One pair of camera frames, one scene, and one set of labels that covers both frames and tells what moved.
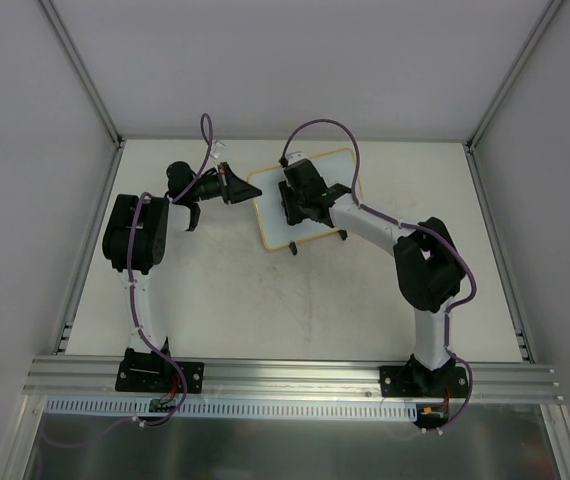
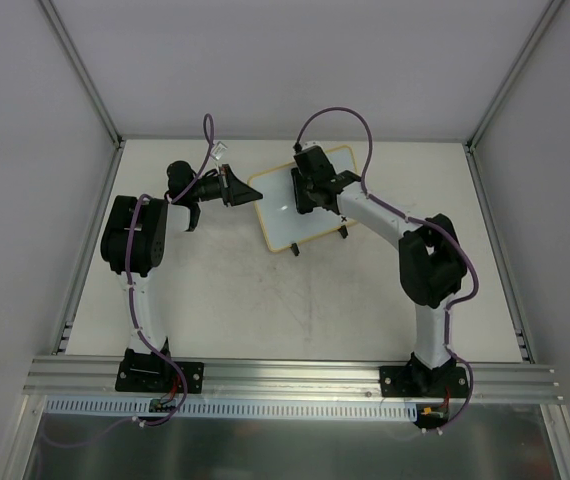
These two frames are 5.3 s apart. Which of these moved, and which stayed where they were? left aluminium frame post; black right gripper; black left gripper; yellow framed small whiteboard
Moved: black right gripper
Stayed: yellow framed small whiteboard; black left gripper; left aluminium frame post
